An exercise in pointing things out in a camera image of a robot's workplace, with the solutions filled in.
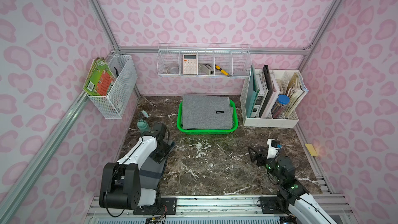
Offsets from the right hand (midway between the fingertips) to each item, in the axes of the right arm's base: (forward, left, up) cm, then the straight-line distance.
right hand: (253, 147), depth 81 cm
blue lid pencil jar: (+24, -19, +1) cm, 31 cm away
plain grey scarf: (+22, +25, +1) cm, 33 cm away
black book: (+38, -10, +18) cm, 43 cm away
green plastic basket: (+16, +8, -1) cm, 18 cm away
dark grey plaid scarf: (-12, +54, -8) cm, 56 cm away
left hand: (-1, +47, -6) cm, 48 cm away
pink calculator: (+44, +35, +20) cm, 60 cm away
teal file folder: (+22, 0, +18) cm, 29 cm away
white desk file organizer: (+42, -23, +7) cm, 48 cm away
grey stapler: (+44, +25, +18) cm, 54 cm away
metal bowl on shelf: (+40, +45, +19) cm, 63 cm away
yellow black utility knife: (+44, +15, +15) cm, 48 cm away
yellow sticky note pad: (+6, -39, -16) cm, 43 cm away
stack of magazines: (+28, -26, +13) cm, 41 cm away
